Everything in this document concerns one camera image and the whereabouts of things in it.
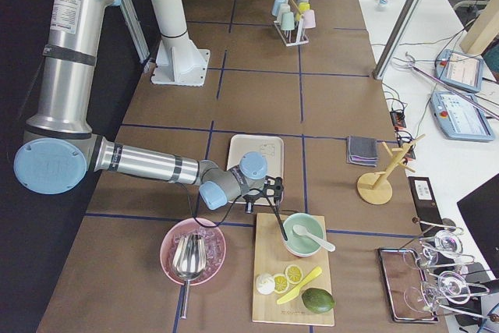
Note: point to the black monitor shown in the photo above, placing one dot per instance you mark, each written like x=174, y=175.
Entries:
x=479, y=210

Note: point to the aluminium frame post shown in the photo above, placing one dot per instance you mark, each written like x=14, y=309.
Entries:
x=395, y=37

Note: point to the folded grey cloth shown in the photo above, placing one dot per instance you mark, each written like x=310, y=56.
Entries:
x=361, y=151

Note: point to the white plastic spoon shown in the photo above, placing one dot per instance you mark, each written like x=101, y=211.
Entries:
x=302, y=230

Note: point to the mint green bowl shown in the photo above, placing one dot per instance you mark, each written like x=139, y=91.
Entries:
x=303, y=246

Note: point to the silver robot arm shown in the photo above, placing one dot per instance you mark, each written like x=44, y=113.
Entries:
x=59, y=147

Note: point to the yellow plastic knife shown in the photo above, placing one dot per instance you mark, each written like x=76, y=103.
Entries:
x=294, y=292

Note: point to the yellow plastic cup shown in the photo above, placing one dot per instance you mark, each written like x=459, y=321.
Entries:
x=302, y=7

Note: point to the lower teach pendant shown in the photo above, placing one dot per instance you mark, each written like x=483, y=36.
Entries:
x=459, y=119

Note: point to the wooden mug tree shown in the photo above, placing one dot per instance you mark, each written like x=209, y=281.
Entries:
x=374, y=187

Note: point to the green plastic cup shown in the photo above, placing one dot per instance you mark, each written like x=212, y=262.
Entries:
x=287, y=21

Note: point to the black metal tray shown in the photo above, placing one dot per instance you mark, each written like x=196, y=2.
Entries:
x=400, y=274

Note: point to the wooden cutting board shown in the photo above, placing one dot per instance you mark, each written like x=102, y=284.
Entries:
x=277, y=271

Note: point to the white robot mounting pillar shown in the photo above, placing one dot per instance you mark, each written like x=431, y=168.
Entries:
x=178, y=61

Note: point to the green avocado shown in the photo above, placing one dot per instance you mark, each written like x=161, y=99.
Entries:
x=318, y=301

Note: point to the light blue plastic cup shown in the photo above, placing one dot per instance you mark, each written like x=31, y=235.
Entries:
x=276, y=6

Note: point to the white cup drying rack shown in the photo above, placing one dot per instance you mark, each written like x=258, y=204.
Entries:
x=298, y=35

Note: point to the teach pendant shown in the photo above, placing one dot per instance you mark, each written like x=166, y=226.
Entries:
x=459, y=119
x=460, y=70

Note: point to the pink plastic cup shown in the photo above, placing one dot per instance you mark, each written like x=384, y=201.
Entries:
x=309, y=20

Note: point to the reacher grabber tool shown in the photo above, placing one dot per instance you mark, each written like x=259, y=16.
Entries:
x=412, y=65

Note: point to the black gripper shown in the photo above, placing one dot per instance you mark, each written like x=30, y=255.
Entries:
x=279, y=221

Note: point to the electronics board with wires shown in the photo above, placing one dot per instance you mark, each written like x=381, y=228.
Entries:
x=397, y=115

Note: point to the wine glass rack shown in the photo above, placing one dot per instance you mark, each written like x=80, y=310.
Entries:
x=441, y=251

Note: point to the black box with label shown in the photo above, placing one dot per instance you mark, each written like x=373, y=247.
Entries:
x=424, y=199

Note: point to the white garlic bulb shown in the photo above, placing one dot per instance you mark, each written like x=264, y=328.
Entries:
x=265, y=284

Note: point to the lemon slice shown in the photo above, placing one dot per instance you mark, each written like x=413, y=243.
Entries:
x=294, y=273
x=281, y=283

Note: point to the metal ice scoop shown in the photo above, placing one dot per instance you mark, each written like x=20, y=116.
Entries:
x=188, y=264

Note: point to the upper teach pendant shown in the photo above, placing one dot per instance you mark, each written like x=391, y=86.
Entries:
x=460, y=70

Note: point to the cream rectangular tray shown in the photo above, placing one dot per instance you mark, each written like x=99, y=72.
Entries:
x=271, y=147

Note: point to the beige plastic cup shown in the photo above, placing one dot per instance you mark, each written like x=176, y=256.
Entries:
x=283, y=9

